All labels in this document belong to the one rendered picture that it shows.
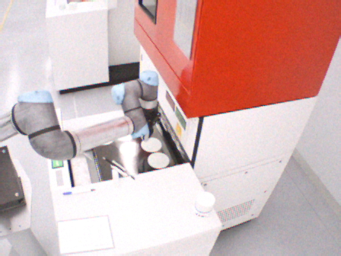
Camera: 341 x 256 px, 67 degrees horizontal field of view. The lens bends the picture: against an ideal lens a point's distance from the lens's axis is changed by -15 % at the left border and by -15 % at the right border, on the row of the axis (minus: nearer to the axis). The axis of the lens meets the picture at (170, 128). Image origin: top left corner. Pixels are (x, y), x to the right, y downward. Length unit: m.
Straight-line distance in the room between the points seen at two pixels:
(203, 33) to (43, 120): 0.57
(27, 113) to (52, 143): 0.12
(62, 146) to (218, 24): 0.62
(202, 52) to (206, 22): 0.11
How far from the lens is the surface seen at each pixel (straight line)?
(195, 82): 1.05
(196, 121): 1.18
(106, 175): 1.36
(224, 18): 0.98
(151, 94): 1.21
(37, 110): 0.93
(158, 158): 1.43
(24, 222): 1.40
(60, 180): 1.31
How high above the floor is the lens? 1.96
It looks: 42 degrees down
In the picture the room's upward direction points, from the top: 6 degrees clockwise
